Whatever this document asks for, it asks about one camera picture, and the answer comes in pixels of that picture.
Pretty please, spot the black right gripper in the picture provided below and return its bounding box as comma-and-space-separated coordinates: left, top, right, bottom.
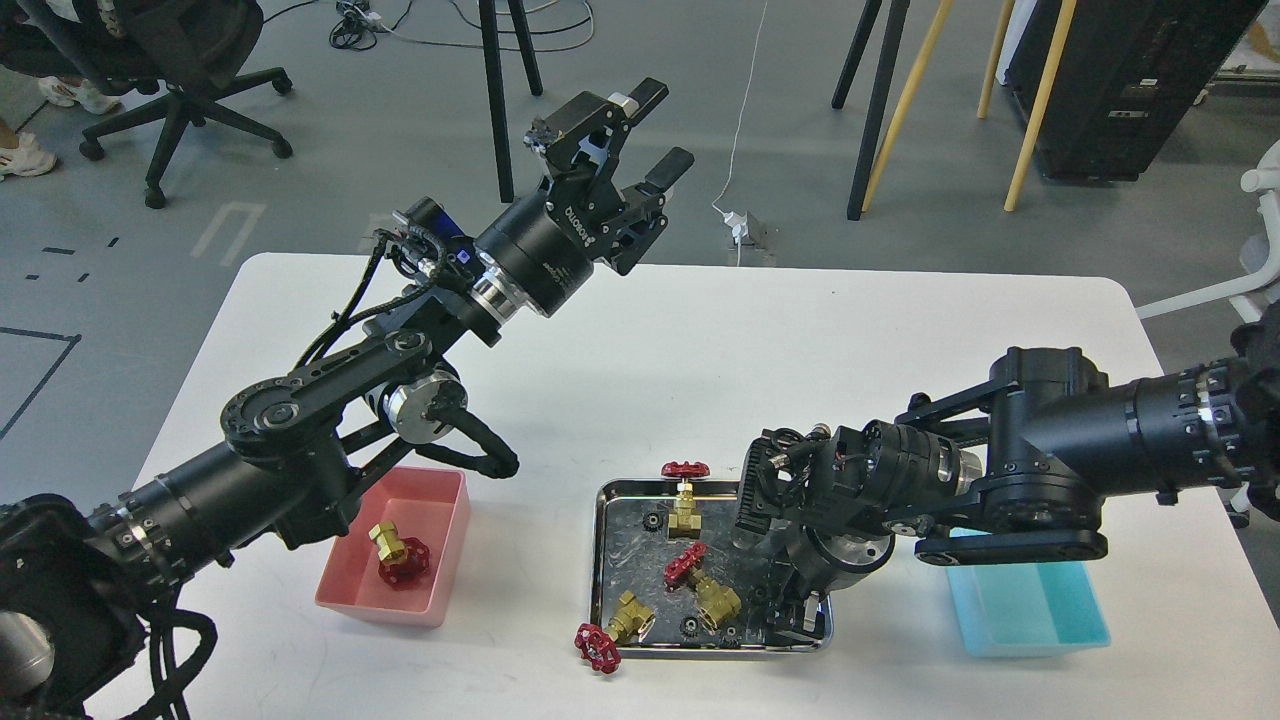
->
771, 523, 895, 635

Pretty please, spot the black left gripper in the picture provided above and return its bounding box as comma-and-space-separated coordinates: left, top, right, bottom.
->
475, 78, 695, 316

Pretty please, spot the brass valve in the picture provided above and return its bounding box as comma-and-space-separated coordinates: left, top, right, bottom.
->
573, 591, 657, 674
660, 461, 710, 539
367, 521, 431, 591

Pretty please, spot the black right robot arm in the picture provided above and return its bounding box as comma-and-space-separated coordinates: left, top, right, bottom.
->
732, 305, 1277, 637

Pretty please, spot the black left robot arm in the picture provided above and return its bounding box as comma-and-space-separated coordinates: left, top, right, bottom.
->
1, 78, 694, 719

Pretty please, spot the brass valve tray centre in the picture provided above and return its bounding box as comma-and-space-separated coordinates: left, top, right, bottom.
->
663, 541, 742, 632

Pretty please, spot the brass valve at tray top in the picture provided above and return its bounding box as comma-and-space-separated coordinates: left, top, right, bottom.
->
660, 461, 710, 539

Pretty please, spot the light blue plastic box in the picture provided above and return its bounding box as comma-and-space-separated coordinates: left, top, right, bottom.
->
946, 561, 1111, 659

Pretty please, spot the brass valve at tray edge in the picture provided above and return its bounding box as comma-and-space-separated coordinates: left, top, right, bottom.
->
573, 591, 657, 674

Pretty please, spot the pink plastic box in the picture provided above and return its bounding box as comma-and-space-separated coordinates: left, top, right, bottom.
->
315, 468, 470, 626

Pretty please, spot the black cabinet box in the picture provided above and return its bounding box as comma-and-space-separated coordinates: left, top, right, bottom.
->
1036, 1, 1266, 181

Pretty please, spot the shiny metal tray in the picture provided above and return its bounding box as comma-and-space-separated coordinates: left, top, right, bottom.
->
589, 478, 835, 660

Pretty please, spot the black stand legs top centre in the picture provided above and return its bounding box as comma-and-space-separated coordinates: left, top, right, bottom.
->
477, 1, 544, 202

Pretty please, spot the wooden yellow stand leg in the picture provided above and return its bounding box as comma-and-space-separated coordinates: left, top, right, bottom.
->
860, 1, 954, 213

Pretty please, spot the black tripod leg pair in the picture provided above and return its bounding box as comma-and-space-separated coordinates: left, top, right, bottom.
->
831, 1, 911, 222

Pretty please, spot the black office chair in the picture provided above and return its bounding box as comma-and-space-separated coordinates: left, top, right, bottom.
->
0, 0, 294, 211

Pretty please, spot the person's white sneaker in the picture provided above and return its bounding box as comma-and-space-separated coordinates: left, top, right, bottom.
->
1, 132, 59, 181

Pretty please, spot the white power adapter with cable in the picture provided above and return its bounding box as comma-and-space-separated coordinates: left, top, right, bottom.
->
710, 1, 771, 266

